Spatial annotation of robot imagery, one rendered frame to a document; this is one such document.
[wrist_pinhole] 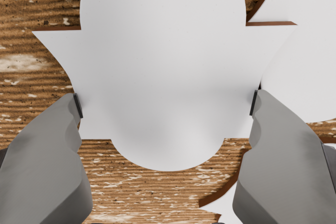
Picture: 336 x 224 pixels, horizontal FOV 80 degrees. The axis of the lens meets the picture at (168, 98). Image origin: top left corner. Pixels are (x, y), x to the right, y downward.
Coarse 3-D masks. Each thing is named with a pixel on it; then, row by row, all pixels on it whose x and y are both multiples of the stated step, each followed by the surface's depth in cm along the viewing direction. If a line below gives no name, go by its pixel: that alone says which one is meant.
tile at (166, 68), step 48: (96, 0) 9; (144, 0) 9; (192, 0) 9; (240, 0) 9; (48, 48) 10; (96, 48) 10; (144, 48) 10; (192, 48) 10; (240, 48) 10; (96, 96) 12; (144, 96) 12; (192, 96) 12; (240, 96) 12; (144, 144) 14; (192, 144) 14
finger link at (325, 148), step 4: (324, 144) 7; (324, 148) 7; (328, 148) 7; (332, 148) 7; (324, 152) 7; (328, 152) 7; (332, 152) 7; (328, 156) 7; (332, 156) 7; (328, 160) 7; (332, 160) 7; (328, 164) 7; (332, 164) 7; (328, 168) 6; (332, 168) 6; (332, 172) 6; (332, 176) 6; (332, 180) 6
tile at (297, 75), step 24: (264, 0) 10; (288, 0) 10; (312, 0) 10; (312, 24) 10; (288, 48) 11; (312, 48) 11; (264, 72) 12; (288, 72) 12; (312, 72) 12; (288, 96) 13; (312, 96) 13; (312, 120) 13
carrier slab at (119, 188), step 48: (0, 0) 10; (48, 0) 11; (0, 48) 12; (0, 96) 13; (48, 96) 13; (0, 144) 16; (96, 144) 16; (240, 144) 16; (96, 192) 19; (144, 192) 19; (192, 192) 19
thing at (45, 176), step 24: (72, 96) 11; (48, 120) 9; (72, 120) 9; (24, 144) 8; (48, 144) 8; (72, 144) 9; (0, 168) 7; (24, 168) 7; (48, 168) 7; (72, 168) 7; (0, 192) 6; (24, 192) 6; (48, 192) 6; (72, 192) 6; (0, 216) 5; (24, 216) 5; (48, 216) 6; (72, 216) 6
